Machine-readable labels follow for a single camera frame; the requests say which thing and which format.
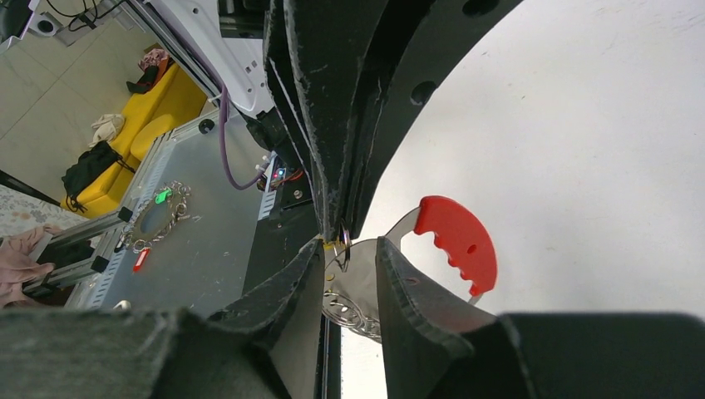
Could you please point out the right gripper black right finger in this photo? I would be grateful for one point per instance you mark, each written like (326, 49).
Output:
(436, 345)

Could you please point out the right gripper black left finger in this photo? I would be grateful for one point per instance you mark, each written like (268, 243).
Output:
(264, 345)

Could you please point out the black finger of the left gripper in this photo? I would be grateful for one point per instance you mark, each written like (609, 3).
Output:
(416, 47)
(305, 47)

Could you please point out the metal keyring with red handle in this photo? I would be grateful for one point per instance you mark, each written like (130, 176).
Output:
(350, 283)

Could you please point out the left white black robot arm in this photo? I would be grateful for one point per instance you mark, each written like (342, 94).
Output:
(222, 44)

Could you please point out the spare keyring with tags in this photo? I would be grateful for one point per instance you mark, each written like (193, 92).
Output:
(155, 219)

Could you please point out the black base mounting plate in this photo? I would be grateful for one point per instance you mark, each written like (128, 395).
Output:
(286, 222)

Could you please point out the yellow sofa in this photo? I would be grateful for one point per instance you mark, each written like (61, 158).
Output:
(172, 102)

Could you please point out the black bag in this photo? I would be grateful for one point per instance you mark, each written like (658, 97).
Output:
(88, 168)

